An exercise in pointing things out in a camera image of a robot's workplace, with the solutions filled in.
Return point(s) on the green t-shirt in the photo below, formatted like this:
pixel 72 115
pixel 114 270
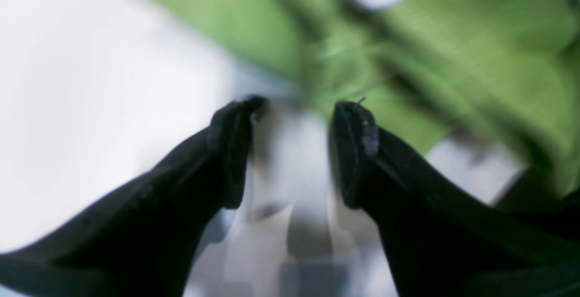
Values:
pixel 506 69

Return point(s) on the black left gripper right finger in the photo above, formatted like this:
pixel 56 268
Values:
pixel 438 240

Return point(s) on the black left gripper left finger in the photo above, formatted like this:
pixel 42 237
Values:
pixel 141 238

